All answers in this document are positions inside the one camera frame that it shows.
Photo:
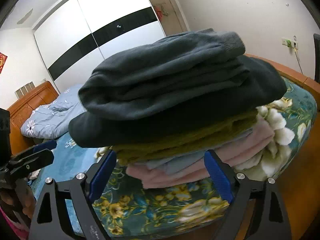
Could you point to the orange wooden headboard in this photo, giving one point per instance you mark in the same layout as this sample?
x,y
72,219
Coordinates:
x,y
21,110

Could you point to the olive folded garment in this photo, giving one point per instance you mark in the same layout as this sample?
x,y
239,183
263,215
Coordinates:
x,y
213,135

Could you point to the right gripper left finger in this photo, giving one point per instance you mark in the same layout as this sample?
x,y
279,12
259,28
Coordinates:
x,y
99,174

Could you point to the pink folded garment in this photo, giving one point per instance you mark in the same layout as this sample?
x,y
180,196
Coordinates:
x,y
201,164

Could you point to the teal floral fleece blanket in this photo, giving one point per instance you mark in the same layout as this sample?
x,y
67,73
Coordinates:
x,y
127,210

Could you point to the white black sliding wardrobe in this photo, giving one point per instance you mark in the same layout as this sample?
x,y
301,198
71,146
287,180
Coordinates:
x,y
80,34

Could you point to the grey knit sweater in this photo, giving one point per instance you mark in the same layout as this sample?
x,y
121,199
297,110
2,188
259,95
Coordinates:
x,y
175,85

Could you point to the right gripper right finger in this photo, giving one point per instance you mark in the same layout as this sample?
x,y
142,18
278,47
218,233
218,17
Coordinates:
x,y
222,176

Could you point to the red wall decoration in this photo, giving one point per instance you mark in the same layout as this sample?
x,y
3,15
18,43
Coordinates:
x,y
3,59

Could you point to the light blue floral quilt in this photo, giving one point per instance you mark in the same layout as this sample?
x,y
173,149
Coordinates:
x,y
51,121

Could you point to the wall power outlet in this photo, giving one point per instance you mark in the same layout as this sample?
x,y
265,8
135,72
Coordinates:
x,y
290,43

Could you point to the grey wall switch panel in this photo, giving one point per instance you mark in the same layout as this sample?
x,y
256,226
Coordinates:
x,y
24,90

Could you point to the person's hand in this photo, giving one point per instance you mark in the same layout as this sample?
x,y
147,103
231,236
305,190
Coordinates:
x,y
25,199

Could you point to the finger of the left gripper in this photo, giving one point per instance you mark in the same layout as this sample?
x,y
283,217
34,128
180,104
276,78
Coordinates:
x,y
32,161
48,145

